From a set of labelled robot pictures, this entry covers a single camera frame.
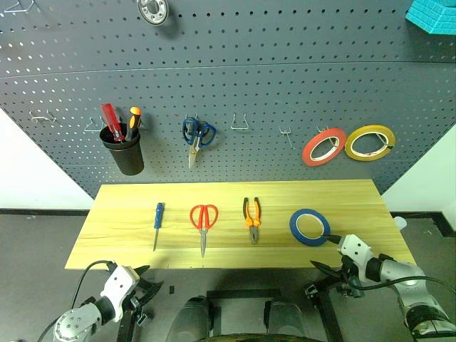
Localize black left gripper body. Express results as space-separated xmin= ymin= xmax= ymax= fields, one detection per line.
xmin=121 ymin=276 xmax=153 ymax=327

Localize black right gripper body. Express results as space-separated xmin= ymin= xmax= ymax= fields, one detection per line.
xmin=335 ymin=254 xmax=363 ymax=299

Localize grey metal pegboard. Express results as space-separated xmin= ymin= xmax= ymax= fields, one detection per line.
xmin=0 ymin=0 xmax=456 ymax=200

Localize blue tape roll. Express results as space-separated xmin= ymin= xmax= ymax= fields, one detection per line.
xmin=289 ymin=208 xmax=331 ymax=247

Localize dark rounded shape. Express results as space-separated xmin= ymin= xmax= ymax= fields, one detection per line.
xmin=166 ymin=295 xmax=215 ymax=342
xmin=264 ymin=301 xmax=304 ymax=342

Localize orange black pliers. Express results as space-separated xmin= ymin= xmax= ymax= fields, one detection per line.
xmin=243 ymin=197 xmax=262 ymax=245

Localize yellow tape roll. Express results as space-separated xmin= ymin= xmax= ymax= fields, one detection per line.
xmin=344 ymin=125 xmax=396 ymax=162

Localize red tape roll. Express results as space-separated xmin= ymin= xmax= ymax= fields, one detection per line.
xmin=301 ymin=128 xmax=348 ymax=167

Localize black cup holder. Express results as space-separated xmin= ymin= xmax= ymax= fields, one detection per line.
xmin=98 ymin=123 xmax=145 ymax=177

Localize teal plastic bin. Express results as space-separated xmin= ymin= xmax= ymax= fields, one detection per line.
xmin=405 ymin=0 xmax=456 ymax=36

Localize silver round metal flange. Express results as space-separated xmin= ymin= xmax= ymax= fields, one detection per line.
xmin=137 ymin=0 xmax=170 ymax=26

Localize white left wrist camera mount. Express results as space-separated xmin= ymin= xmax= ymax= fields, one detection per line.
xmin=100 ymin=263 xmax=140 ymax=323

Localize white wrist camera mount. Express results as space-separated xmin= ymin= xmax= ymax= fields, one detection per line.
xmin=100 ymin=263 xmax=140 ymax=323
xmin=336 ymin=233 xmax=374 ymax=283

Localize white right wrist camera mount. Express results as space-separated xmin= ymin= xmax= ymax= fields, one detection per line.
xmin=336 ymin=233 xmax=374 ymax=283

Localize blue handled screwdriver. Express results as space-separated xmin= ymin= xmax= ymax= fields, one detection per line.
xmin=152 ymin=202 xmax=166 ymax=252

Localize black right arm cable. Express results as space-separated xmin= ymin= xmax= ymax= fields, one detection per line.
xmin=356 ymin=274 xmax=456 ymax=290

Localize red handled scissors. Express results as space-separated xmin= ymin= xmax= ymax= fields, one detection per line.
xmin=189 ymin=204 xmax=219 ymax=259

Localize black metal table frame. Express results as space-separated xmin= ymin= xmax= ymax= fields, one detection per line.
xmin=116 ymin=276 xmax=343 ymax=342

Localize blue handled scissors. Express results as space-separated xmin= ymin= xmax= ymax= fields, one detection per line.
xmin=182 ymin=116 xmax=217 ymax=170

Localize orange black handled screwdriver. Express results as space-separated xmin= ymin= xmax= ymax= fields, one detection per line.
xmin=124 ymin=105 xmax=143 ymax=142

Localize red handled screwdriver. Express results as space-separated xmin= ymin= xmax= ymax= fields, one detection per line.
xmin=100 ymin=103 xmax=126 ymax=143

